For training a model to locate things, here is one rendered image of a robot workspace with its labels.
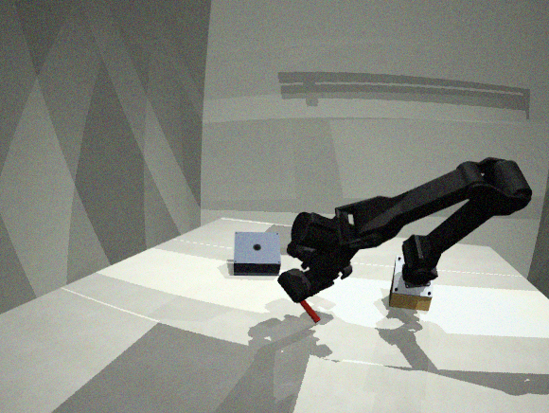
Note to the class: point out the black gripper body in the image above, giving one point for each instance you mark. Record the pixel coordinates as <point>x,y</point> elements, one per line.
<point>323,269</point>

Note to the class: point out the blue-grey square panel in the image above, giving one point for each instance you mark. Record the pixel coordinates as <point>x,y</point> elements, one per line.
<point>257,254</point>

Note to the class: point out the dark red cylinder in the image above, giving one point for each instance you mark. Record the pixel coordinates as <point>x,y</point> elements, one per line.
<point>310,311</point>

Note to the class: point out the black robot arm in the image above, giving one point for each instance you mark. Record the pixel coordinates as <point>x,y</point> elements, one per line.
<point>501,191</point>

